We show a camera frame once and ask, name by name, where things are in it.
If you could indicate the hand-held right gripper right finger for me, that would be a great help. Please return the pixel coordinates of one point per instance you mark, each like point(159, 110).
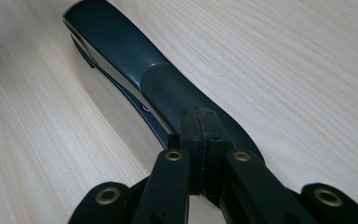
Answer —
point(214, 146)

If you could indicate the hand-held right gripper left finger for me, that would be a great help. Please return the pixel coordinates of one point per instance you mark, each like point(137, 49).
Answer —
point(194, 133)

